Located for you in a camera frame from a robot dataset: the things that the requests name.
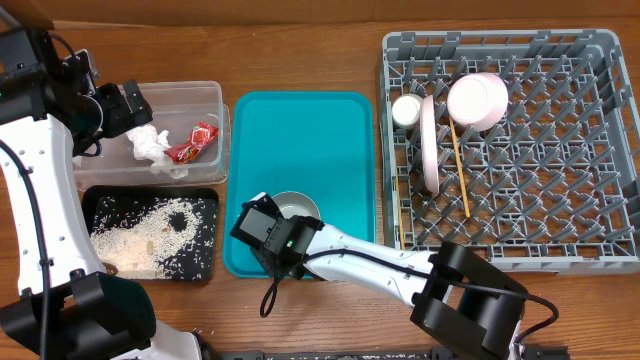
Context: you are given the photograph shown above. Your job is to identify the small pink bowl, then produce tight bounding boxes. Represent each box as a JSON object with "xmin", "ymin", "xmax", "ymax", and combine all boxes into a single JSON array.
[{"xmin": 447, "ymin": 72, "xmax": 509, "ymax": 132}]

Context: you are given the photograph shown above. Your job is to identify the black plastic tray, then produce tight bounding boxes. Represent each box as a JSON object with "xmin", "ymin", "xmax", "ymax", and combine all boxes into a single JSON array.
[{"xmin": 79, "ymin": 185, "xmax": 221, "ymax": 282}]

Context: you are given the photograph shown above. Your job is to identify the cream ceramic cup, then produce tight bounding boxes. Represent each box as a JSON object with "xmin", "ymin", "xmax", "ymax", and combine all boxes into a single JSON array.
[{"xmin": 392, "ymin": 94, "xmax": 422, "ymax": 129}]

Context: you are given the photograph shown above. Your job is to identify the rice and food scraps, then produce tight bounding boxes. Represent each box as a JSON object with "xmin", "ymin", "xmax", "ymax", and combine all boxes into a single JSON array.
[{"xmin": 89, "ymin": 196, "xmax": 217, "ymax": 281}]

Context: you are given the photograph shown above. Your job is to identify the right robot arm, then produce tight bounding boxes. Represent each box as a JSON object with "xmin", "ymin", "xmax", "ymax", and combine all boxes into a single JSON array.
[{"xmin": 230, "ymin": 193, "xmax": 527, "ymax": 359}]

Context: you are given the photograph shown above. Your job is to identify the grey bowl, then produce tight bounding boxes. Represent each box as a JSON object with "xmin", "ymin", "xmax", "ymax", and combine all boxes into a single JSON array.
[{"xmin": 272, "ymin": 191, "xmax": 321, "ymax": 220}]

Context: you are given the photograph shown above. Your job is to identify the clear plastic storage bin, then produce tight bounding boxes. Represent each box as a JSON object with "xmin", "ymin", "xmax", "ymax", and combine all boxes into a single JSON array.
[{"xmin": 74, "ymin": 81, "xmax": 231, "ymax": 191}]

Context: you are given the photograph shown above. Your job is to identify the large white plate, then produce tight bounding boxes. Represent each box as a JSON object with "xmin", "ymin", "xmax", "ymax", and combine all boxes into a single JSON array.
[{"xmin": 420, "ymin": 96, "xmax": 439, "ymax": 198}]

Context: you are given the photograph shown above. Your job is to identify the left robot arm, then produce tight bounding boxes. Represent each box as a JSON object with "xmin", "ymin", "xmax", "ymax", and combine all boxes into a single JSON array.
[{"xmin": 1, "ymin": 28, "xmax": 215, "ymax": 359}]

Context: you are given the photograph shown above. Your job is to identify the grey dishwasher rack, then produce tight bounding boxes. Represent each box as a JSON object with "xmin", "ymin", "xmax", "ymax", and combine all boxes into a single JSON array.
[{"xmin": 378, "ymin": 29, "xmax": 639, "ymax": 275}]

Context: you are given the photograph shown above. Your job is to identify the white napkin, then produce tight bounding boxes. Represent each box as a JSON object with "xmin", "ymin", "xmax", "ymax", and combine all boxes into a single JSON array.
[{"xmin": 126, "ymin": 124, "xmax": 188, "ymax": 179}]

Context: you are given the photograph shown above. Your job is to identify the teal serving tray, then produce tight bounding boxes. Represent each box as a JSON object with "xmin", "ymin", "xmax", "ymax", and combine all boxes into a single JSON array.
[{"xmin": 222, "ymin": 91, "xmax": 377, "ymax": 279}]

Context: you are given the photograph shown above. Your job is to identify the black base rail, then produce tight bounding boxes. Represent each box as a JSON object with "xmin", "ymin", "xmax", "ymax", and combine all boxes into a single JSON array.
[{"xmin": 213, "ymin": 345, "xmax": 571, "ymax": 360}]

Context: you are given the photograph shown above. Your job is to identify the red foil snack wrapper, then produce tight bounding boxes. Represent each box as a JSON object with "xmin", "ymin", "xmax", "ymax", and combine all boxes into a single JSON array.
[{"xmin": 164, "ymin": 122, "xmax": 219, "ymax": 164}]

